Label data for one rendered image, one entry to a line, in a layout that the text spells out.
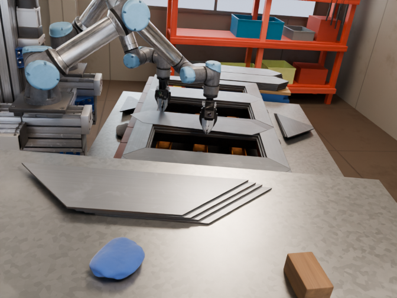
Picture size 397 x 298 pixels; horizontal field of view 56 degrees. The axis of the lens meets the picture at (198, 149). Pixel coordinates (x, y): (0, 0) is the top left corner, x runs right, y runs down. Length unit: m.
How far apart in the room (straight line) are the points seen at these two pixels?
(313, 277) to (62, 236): 0.57
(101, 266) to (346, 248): 0.58
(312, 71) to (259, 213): 4.23
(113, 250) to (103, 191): 0.23
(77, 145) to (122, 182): 0.72
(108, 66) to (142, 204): 4.43
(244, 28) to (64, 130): 3.27
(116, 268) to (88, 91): 1.49
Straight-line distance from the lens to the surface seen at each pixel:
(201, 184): 1.07
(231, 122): 2.05
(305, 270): 0.84
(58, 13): 5.02
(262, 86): 2.86
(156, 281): 0.83
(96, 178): 1.09
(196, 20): 5.23
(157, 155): 1.65
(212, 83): 1.78
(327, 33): 5.11
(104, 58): 5.32
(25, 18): 1.91
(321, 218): 1.09
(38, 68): 1.52
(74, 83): 2.18
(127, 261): 0.83
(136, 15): 1.53
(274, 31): 4.76
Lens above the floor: 1.66
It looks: 28 degrees down
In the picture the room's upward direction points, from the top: 6 degrees clockwise
